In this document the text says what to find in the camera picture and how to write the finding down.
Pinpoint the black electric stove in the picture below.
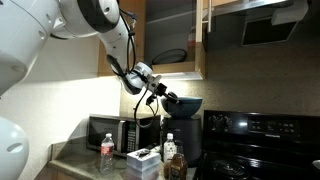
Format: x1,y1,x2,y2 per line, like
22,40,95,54
193,110,320,180

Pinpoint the brown sauce bottle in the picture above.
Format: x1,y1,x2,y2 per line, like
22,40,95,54
169,140,188,180

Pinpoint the dark plate in cabinet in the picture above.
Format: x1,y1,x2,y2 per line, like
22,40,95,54
152,48,187,65

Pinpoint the water bottle with red label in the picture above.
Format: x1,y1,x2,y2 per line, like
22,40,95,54
100,133,114,175

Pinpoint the white tissue box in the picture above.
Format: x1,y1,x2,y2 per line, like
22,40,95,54
126,149,161,180

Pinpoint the blue bowl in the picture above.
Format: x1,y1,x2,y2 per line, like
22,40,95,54
161,97,202,118

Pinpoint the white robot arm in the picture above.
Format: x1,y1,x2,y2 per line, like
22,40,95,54
0,0,166,97

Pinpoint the open wooden upper cabinet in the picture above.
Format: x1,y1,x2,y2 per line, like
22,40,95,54
97,0,214,81

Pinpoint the clear water bottle white cap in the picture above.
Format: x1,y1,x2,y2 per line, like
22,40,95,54
163,133,176,162

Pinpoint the black air fryer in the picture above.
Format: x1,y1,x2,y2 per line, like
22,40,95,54
162,115,202,167

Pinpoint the stainless steel microwave oven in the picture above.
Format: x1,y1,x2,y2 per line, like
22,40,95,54
86,115,160,157

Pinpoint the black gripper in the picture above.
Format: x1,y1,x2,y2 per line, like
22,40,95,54
146,75,179,105

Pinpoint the range hood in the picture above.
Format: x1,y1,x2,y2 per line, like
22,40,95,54
205,0,309,49

